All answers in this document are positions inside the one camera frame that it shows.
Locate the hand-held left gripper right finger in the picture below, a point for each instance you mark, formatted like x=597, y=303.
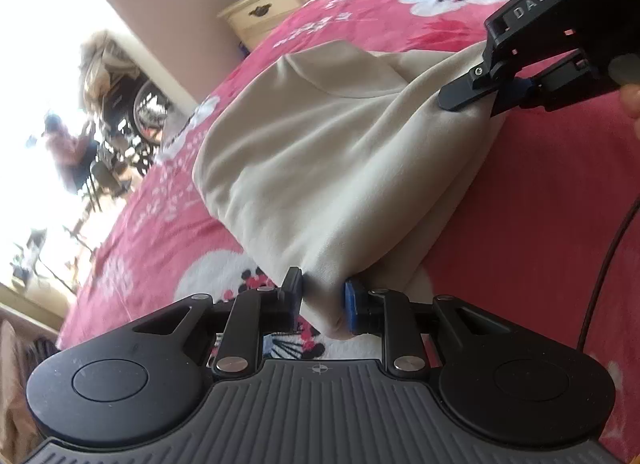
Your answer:
x=350, y=309

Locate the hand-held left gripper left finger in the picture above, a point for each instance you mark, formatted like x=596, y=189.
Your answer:
x=295, y=296

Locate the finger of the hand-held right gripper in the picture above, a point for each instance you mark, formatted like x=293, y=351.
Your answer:
x=555, y=86
x=470, y=86

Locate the beige hooded zip jacket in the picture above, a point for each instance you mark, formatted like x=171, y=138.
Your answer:
x=325, y=154

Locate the beige clothes heap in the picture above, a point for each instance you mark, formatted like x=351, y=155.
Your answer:
x=102, y=59

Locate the person's right hand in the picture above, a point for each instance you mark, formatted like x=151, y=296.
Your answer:
x=632, y=104

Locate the pink floral blanket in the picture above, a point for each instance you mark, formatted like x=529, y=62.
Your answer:
x=525, y=194

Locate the cream nightstand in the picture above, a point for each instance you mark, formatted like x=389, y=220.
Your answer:
x=265, y=9

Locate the folding stool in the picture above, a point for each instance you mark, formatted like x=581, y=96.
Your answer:
x=100, y=184

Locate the blue bottle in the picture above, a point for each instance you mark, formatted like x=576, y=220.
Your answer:
x=243, y=46

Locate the black wheelchair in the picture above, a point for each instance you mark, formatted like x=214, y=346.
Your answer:
x=140, y=109

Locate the folding table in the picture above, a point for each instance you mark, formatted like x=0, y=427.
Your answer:
x=45, y=254

